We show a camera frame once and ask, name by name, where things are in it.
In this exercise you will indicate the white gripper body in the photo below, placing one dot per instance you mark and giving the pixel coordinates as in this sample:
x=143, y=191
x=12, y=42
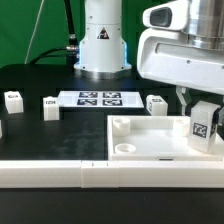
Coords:
x=166, y=57

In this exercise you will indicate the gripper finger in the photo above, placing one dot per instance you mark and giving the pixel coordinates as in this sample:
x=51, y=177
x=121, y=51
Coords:
x=220, y=119
x=184, y=97

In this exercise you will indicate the white square tabletop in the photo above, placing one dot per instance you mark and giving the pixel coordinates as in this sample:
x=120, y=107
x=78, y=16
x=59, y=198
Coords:
x=164, y=138

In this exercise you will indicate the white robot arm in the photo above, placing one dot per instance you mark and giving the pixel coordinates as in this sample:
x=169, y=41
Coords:
x=205, y=27

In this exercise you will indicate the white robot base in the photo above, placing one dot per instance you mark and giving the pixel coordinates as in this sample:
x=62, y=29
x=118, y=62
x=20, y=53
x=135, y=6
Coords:
x=102, y=51

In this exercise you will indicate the white tag plate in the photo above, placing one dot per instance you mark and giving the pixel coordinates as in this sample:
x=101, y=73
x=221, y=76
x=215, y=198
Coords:
x=100, y=99

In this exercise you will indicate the white part left edge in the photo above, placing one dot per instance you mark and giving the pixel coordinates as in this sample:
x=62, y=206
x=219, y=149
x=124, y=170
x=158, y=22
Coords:
x=1, y=129

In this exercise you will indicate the white U-shaped obstacle fence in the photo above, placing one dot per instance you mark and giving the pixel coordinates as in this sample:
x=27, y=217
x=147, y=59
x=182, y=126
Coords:
x=111, y=174

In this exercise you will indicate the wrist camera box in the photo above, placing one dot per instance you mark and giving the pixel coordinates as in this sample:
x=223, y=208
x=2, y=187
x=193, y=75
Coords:
x=169, y=16

